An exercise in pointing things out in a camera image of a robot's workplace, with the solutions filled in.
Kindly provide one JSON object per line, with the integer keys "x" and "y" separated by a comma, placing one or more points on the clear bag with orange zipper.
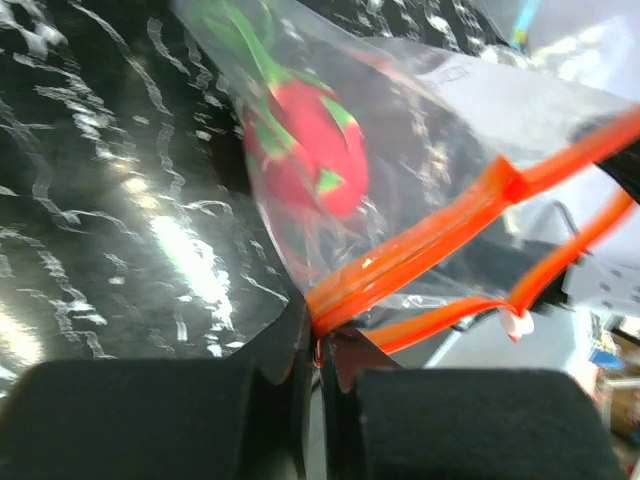
{"x": 485, "y": 179}

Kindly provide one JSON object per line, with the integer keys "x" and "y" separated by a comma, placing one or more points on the clear bag with blue zipper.
{"x": 511, "y": 19}

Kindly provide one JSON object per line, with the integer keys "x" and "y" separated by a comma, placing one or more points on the black marble pattern mat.
{"x": 128, "y": 229}

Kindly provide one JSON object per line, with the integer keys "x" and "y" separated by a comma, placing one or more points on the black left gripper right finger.
{"x": 384, "y": 421}

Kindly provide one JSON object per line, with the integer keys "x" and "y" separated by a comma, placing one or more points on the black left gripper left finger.
{"x": 242, "y": 417}

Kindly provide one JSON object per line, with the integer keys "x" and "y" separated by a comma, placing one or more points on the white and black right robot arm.
{"x": 595, "y": 283}

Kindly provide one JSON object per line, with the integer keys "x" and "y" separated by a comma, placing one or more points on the pink dragon fruit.
{"x": 309, "y": 149}

